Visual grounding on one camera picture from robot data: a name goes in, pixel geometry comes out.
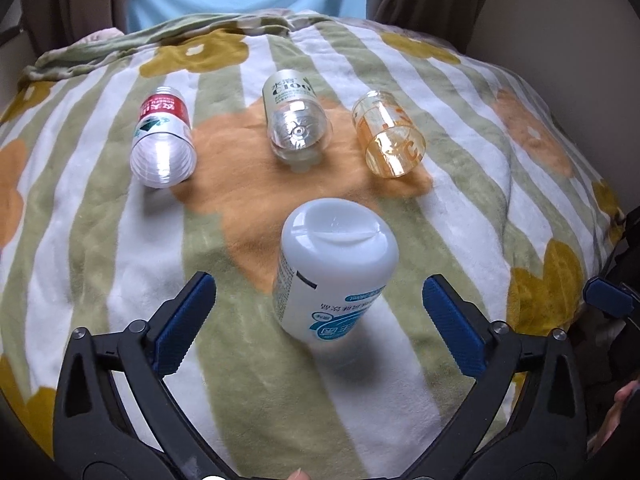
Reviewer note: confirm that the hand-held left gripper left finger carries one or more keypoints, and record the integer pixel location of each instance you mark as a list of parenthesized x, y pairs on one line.
[(180, 332)]

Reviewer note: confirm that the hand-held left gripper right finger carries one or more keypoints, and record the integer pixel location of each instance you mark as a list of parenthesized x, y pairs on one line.
[(452, 332)]

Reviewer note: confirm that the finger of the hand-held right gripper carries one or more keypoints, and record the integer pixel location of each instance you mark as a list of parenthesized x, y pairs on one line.
[(607, 294)]

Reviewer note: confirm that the white plastic bottle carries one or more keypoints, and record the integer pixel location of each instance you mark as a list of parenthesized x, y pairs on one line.
[(330, 265)]

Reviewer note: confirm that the clear cup with red label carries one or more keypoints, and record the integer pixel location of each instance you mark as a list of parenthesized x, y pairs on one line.
[(161, 145)]

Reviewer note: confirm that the orange transparent cup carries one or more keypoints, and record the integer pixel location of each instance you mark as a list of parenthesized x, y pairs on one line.
[(387, 135)]

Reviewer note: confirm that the person's right hand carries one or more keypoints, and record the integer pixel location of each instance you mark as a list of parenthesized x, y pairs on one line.
[(629, 392)]

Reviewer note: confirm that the person's left hand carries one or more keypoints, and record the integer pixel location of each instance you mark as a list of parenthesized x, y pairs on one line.
[(298, 474)]

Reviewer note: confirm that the striped floral blanket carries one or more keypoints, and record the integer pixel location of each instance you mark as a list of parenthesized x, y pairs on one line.
[(100, 220)]

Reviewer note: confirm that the green-label clear bottle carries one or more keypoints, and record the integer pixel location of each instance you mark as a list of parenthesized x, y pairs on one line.
[(297, 125)]

